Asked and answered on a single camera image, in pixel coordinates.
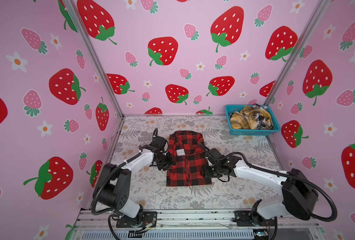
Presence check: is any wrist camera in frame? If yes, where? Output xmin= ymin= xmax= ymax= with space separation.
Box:
xmin=150 ymin=128 xmax=167 ymax=153
xmin=199 ymin=143 xmax=225 ymax=165

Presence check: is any yellow plaid shirt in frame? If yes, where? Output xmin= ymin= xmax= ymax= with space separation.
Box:
xmin=230 ymin=105 xmax=274 ymax=130

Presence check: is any teal plastic basket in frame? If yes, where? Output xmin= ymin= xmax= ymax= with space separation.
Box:
xmin=225 ymin=104 xmax=280 ymax=136

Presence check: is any aluminium frame rail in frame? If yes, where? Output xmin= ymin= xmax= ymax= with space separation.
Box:
xmin=73 ymin=208 xmax=321 ymax=232

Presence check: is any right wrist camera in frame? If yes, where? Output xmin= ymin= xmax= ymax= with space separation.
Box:
xmin=199 ymin=143 xmax=225 ymax=165

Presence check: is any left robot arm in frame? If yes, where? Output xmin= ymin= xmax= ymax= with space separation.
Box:
xmin=90 ymin=145 xmax=173 ymax=227

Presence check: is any red black plaid shirt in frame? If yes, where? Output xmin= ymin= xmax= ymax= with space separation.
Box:
xmin=166 ymin=131 xmax=212 ymax=187

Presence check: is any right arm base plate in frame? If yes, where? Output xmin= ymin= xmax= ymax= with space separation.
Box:
xmin=233 ymin=211 xmax=275 ymax=227

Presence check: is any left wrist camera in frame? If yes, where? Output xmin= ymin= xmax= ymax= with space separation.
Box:
xmin=150 ymin=128 xmax=167 ymax=153

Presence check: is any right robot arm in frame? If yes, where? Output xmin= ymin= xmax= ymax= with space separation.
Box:
xmin=203 ymin=149 xmax=338 ymax=226

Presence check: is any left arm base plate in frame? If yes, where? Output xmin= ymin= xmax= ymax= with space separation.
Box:
xmin=116 ymin=211 xmax=157 ymax=229

